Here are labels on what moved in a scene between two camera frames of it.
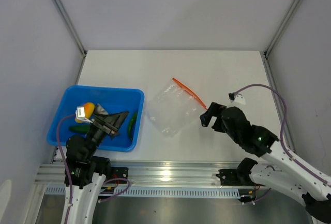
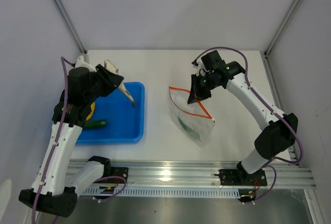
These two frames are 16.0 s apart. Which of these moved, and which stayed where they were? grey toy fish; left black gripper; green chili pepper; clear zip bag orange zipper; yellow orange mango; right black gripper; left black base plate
Moved: grey toy fish; right black gripper; green chili pepper; left black gripper; clear zip bag orange zipper
Stayed: left black base plate; yellow orange mango
